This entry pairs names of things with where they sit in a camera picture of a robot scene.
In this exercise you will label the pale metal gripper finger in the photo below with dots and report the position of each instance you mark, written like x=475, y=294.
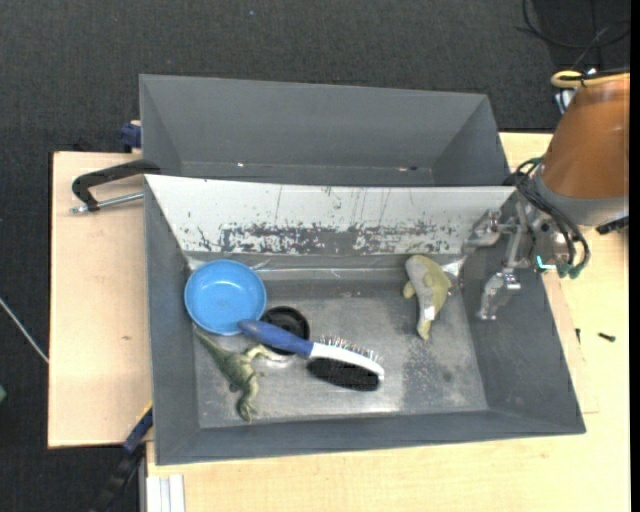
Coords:
x=487, y=227
x=497, y=292

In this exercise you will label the yellow-green plush toy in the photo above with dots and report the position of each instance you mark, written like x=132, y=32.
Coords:
x=430, y=290

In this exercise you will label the small black screw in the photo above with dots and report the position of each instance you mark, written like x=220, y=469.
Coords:
x=606, y=337

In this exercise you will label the blue and white hairbrush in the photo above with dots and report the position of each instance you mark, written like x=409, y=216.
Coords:
x=345, y=362

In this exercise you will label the grey metal bin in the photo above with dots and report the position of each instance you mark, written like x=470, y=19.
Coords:
x=320, y=130

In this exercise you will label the green toy dinosaur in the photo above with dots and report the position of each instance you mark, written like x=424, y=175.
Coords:
x=242, y=375

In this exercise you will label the blue bowl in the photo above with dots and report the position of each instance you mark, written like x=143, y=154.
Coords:
x=225, y=295

